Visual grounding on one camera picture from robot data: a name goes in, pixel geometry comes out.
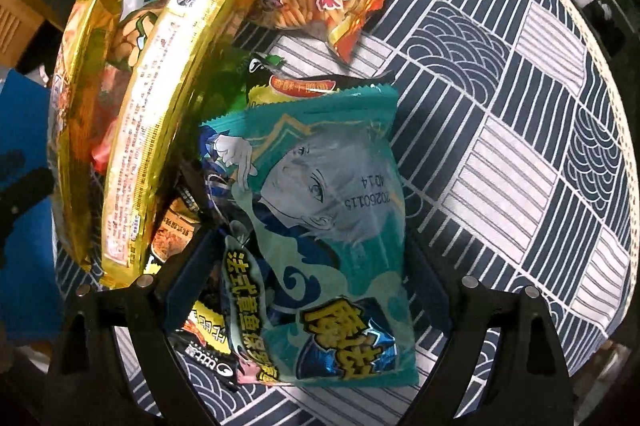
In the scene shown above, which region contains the wooden cabinet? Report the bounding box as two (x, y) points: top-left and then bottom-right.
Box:
(0, 0), (48, 69)

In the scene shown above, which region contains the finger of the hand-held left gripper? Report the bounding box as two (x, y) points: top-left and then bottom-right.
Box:
(0, 151), (53, 267)

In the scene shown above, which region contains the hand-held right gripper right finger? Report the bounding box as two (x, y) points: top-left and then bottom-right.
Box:
(405, 236), (576, 426)

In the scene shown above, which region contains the wide gold snack packet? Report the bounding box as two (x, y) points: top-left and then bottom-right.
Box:
(102, 0), (281, 291)

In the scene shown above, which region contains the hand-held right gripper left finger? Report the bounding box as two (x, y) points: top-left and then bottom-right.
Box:
(42, 226), (227, 426)

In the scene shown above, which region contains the teal snack packet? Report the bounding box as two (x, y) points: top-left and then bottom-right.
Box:
(200, 84), (418, 379)

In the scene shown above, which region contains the navy white patterned tablecloth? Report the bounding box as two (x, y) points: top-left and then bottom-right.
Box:
(52, 0), (632, 426)

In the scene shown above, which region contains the blue box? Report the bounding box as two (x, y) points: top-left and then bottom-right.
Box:
(0, 68), (68, 349)

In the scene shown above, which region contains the narrow gold snack packet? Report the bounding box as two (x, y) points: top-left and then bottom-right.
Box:
(47, 0), (123, 274)

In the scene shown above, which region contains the green snack packet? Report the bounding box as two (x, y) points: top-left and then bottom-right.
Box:
(107, 3), (166, 71)

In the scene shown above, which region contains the brown black snack packet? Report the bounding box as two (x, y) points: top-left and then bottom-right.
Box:
(147, 186), (206, 267)

